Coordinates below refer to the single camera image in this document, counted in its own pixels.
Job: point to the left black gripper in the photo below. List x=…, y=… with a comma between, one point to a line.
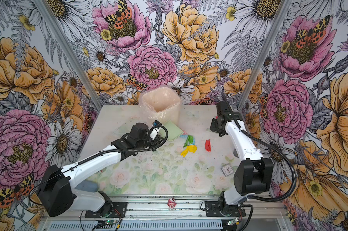
x=157, y=141

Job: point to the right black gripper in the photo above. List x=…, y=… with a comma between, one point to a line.
x=213, y=128

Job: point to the green plastic dustpan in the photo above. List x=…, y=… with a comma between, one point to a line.
x=173, y=130

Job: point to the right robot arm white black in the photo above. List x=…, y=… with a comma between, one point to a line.
x=254, y=173

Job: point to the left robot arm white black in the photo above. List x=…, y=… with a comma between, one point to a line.
x=58, y=191

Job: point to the red paper scrap front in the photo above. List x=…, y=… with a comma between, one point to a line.
x=208, y=146

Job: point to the cream bin with plastic bag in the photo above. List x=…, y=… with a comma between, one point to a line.
x=162, y=104

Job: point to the green paper scrap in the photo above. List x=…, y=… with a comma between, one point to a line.
x=189, y=141

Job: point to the blue paper scrap by dustpan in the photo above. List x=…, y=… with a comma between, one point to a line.
x=184, y=137

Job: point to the yellow paper scrap centre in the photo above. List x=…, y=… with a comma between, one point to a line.
x=189, y=149

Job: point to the small white alarm clock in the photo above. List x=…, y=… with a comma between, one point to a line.
x=227, y=170

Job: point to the grey blue sponge pad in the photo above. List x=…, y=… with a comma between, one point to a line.
x=88, y=186

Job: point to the small pink figurine on rail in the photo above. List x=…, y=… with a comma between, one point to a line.
x=172, y=203

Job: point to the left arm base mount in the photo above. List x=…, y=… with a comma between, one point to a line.
x=109, y=210

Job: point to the aluminium front rail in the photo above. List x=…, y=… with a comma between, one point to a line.
x=191, y=213

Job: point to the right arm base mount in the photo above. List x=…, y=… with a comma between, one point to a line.
x=216, y=209

